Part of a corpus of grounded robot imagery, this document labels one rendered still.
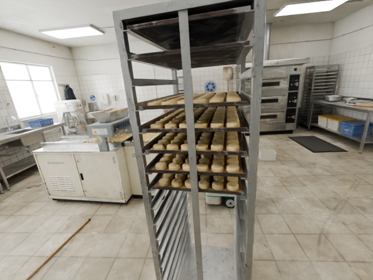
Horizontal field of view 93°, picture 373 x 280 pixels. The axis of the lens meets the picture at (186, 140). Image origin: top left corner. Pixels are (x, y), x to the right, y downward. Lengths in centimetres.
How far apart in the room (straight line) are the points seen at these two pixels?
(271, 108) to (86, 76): 602
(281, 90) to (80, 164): 494
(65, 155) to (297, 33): 657
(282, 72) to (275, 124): 138
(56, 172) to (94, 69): 465
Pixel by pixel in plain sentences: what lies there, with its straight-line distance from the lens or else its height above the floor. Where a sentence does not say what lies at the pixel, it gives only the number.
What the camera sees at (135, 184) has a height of 27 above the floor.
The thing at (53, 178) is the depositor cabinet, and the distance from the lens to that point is 323.
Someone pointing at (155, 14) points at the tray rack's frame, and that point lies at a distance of 70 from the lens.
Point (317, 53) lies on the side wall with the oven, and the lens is 713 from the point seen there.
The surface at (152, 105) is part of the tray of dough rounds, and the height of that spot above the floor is 150.
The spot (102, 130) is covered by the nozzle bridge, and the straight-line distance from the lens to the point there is 238.
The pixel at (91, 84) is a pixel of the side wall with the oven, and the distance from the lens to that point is 720.
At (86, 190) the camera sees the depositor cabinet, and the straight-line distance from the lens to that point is 295.
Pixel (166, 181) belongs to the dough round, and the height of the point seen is 115.
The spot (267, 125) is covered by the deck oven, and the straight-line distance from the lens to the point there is 562.
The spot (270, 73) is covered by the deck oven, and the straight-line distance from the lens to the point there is 547.
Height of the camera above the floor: 157
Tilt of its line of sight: 17 degrees down
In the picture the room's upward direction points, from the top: 4 degrees counter-clockwise
